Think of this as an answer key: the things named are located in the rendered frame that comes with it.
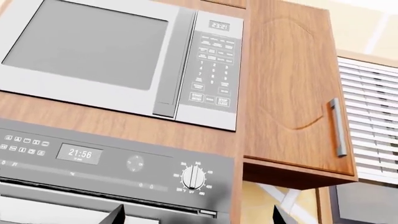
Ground wooden cabinet door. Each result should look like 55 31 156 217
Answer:
242 0 359 191

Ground silver cabinet door handle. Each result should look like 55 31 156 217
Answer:
326 97 348 157

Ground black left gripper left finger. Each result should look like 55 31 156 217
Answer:
97 203 127 224

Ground white window blinds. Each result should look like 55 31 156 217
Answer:
336 55 398 184

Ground stainless steel built-in microwave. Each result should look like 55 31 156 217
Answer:
0 0 245 132

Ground stainless steel wall oven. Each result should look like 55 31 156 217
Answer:
0 118 236 224

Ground silver oven temperature knob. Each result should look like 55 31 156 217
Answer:
181 164 206 190

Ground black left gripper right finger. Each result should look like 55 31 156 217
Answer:
271 203 286 224

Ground wooden oven housing cabinet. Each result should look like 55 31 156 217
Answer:
0 0 249 224

